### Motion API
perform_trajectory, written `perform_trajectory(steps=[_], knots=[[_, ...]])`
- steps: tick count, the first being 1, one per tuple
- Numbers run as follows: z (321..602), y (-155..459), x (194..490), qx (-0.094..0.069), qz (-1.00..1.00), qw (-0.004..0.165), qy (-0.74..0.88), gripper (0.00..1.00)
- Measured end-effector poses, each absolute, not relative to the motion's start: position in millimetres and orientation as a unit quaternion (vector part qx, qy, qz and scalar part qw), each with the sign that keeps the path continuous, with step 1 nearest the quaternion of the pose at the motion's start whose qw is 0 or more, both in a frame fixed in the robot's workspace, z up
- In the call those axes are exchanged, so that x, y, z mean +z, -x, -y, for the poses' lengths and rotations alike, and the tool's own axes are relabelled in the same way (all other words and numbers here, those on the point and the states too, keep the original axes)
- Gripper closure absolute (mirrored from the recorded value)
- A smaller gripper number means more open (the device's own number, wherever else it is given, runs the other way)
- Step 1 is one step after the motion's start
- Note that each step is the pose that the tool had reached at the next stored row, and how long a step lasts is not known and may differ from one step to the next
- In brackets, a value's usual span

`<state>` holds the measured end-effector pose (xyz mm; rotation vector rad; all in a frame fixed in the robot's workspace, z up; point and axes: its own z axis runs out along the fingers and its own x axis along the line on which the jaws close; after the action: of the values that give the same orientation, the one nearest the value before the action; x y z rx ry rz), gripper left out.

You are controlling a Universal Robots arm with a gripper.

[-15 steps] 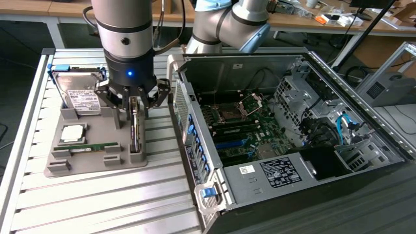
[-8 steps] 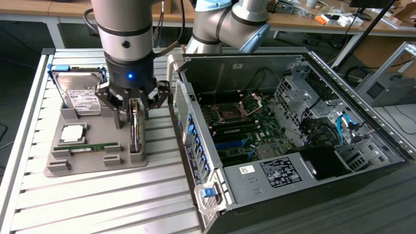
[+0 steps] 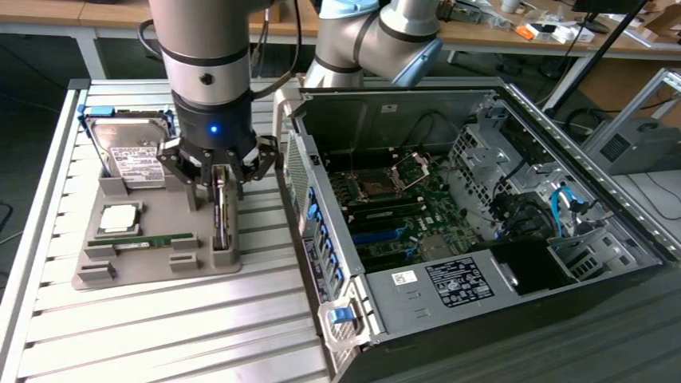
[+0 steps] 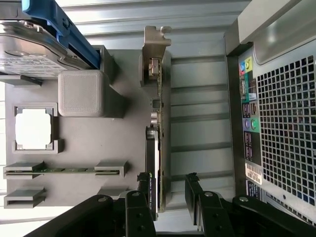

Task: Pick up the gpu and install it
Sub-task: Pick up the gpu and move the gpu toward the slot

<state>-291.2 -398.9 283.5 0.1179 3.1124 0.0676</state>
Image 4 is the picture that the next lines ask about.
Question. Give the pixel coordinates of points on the open black PC case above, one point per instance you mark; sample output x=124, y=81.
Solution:
x=284, y=123

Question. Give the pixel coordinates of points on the silver CPU chip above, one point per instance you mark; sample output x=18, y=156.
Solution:
x=34, y=130

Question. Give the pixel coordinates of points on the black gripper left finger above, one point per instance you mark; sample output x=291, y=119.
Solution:
x=138, y=217

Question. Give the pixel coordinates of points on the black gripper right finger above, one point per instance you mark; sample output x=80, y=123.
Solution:
x=212, y=217

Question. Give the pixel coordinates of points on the green RAM stick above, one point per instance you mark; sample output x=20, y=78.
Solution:
x=74, y=170

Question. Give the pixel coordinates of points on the hard disk in blue bracket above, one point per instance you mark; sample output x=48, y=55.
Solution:
x=29, y=49

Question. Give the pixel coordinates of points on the grey plastic parts rack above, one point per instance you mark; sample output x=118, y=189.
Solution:
x=98, y=148

